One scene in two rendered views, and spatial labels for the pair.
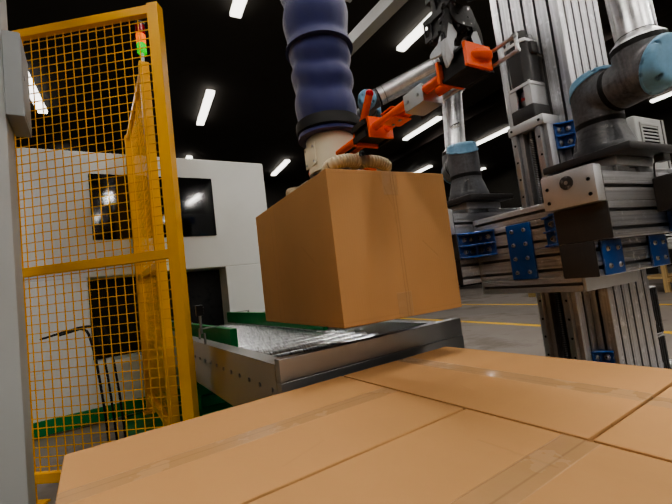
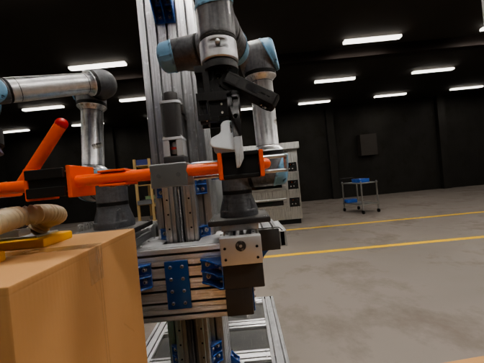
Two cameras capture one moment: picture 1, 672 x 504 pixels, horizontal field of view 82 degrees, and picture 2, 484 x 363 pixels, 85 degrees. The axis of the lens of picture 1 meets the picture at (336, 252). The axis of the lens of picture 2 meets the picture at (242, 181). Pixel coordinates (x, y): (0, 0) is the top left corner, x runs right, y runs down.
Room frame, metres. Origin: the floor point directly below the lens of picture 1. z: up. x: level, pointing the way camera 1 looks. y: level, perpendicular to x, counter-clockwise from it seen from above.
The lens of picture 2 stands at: (0.53, 0.15, 1.18)
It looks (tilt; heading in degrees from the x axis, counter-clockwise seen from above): 0 degrees down; 298
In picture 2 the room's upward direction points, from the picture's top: 5 degrees counter-clockwise
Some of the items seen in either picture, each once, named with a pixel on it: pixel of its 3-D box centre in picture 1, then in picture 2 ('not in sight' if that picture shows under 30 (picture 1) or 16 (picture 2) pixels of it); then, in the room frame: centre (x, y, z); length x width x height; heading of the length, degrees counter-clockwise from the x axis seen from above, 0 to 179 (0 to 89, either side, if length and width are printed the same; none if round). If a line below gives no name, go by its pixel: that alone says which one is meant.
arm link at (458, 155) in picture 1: (462, 159); (109, 184); (1.49, -0.54, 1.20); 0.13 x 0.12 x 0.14; 173
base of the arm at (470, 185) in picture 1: (467, 188); (114, 214); (1.48, -0.54, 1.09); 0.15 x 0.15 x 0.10
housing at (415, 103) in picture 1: (422, 100); (172, 175); (0.90, -0.25, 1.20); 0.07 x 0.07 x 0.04; 29
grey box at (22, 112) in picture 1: (18, 86); not in sight; (1.32, 1.06, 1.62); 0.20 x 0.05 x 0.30; 33
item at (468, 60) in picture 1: (463, 66); (240, 166); (0.77, -0.31, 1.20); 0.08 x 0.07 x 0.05; 29
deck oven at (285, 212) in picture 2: not in sight; (269, 185); (3.06, -6.13, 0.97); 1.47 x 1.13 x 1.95; 26
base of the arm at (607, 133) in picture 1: (602, 139); (238, 202); (1.04, -0.77, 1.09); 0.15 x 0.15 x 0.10
